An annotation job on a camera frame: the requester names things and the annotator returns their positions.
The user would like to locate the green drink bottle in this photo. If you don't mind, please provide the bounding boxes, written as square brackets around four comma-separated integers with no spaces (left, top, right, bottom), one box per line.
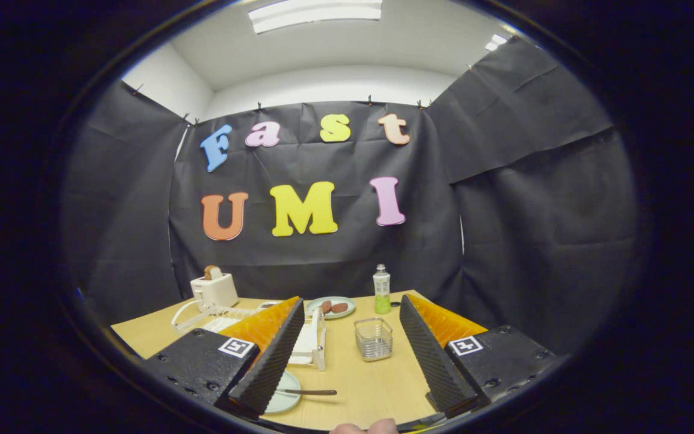
[373,263,392,315]

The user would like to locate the pale green plate with patties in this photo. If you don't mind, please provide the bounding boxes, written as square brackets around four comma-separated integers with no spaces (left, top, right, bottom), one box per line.
[305,295,357,319]

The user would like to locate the white dish rack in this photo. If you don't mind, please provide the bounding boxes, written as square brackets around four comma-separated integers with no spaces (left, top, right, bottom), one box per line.
[171,298,327,371]

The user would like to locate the black backdrop cloth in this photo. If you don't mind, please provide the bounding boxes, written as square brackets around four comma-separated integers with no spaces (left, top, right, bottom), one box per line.
[61,36,640,356]

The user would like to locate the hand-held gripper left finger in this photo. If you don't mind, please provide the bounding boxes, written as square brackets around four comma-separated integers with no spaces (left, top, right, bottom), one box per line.
[145,295,305,420]

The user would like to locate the long ceiling light panel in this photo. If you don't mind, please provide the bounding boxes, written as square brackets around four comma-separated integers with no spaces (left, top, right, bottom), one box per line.
[248,0,384,34]

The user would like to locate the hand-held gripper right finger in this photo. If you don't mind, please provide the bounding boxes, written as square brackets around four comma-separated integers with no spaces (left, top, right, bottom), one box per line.
[399,294,555,418]

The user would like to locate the clear wire basket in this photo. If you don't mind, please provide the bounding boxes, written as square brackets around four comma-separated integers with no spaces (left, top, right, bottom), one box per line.
[354,318,394,362]

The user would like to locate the white toaster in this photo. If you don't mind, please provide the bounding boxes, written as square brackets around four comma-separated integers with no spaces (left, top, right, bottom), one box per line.
[190,272,240,309]

